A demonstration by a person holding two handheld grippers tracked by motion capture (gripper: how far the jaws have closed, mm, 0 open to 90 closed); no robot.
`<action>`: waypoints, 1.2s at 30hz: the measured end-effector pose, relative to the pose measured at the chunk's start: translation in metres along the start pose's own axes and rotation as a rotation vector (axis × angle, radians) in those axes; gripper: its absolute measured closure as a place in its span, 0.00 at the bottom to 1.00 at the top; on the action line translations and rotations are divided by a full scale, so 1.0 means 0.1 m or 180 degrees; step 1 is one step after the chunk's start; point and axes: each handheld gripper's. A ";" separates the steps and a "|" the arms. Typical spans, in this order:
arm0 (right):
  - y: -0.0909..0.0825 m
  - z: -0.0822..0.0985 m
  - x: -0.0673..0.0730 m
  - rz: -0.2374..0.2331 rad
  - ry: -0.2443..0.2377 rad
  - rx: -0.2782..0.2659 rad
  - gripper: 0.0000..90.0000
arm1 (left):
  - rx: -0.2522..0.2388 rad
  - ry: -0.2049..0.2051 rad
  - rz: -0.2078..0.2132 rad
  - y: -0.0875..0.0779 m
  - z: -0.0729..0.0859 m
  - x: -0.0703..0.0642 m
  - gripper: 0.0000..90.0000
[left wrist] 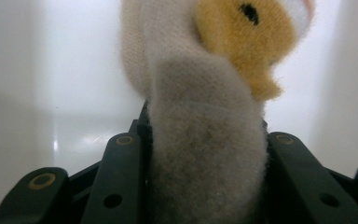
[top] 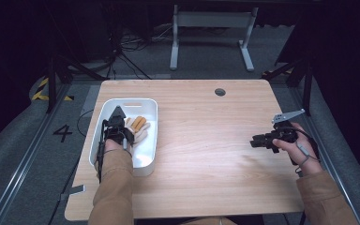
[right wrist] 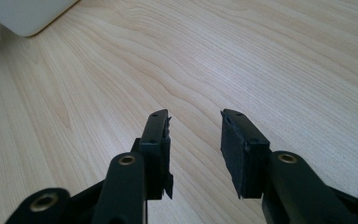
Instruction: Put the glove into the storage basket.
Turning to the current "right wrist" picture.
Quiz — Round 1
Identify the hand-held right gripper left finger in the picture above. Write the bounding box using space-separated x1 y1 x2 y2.
131 108 174 201

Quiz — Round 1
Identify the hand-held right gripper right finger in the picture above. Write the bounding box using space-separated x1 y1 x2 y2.
219 108 271 200

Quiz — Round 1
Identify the white flat board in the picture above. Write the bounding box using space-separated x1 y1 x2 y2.
0 0 80 38

